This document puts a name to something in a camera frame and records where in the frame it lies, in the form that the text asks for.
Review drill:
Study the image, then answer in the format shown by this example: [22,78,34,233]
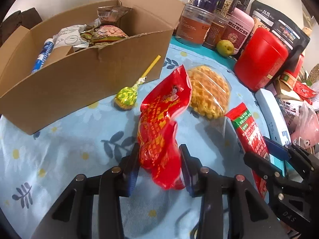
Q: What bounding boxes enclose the red long snack packet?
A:
[225,103,269,199]

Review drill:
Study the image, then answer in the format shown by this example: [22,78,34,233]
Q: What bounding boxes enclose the large red snack bag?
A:
[137,65,192,190]

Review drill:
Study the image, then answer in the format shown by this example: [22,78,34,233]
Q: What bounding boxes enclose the yellow waffle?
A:
[187,65,231,120]

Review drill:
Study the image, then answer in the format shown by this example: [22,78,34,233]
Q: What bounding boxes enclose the green yellow lollipop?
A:
[114,55,160,110]

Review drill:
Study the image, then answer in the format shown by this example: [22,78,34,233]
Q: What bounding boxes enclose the blue white tablet tube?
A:
[31,38,55,73]

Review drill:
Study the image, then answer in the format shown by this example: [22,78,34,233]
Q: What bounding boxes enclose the white bread snack bag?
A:
[53,24,89,49]

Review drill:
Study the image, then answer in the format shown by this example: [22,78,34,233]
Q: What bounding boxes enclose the peanut snack bag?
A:
[81,25,128,45]

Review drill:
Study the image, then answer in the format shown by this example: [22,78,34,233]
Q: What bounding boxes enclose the silver purple snack bag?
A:
[97,5,131,26]

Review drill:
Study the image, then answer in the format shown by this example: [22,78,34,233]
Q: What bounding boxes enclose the pink panda cup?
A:
[290,101,318,149]

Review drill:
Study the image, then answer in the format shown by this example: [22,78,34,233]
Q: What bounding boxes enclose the white rectangular device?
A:
[255,88,291,146]

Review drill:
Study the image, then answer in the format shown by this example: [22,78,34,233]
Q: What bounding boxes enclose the red canister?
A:
[234,27,289,92]

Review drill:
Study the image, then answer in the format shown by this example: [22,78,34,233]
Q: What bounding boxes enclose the green yellow pear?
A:
[216,40,235,57]

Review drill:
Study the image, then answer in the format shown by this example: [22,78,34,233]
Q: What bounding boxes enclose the open cardboard box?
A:
[1,0,184,134]

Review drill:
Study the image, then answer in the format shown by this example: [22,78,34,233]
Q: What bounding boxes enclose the pink lidded jar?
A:
[221,8,255,55]

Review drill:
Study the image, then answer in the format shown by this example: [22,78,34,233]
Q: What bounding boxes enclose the black stand-up pouch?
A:
[249,0,310,71]

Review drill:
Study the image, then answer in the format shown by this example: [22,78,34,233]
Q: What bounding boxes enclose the brown powder small jar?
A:
[203,14,229,50]

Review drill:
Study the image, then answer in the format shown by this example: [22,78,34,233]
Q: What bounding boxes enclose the orange powder clear jar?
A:
[175,4,214,47]

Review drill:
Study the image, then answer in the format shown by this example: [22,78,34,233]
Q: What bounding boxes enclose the nut filled clear jar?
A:
[216,0,239,18]

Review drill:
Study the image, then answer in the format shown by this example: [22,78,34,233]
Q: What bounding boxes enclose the brown jacket on chair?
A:
[0,8,42,46]

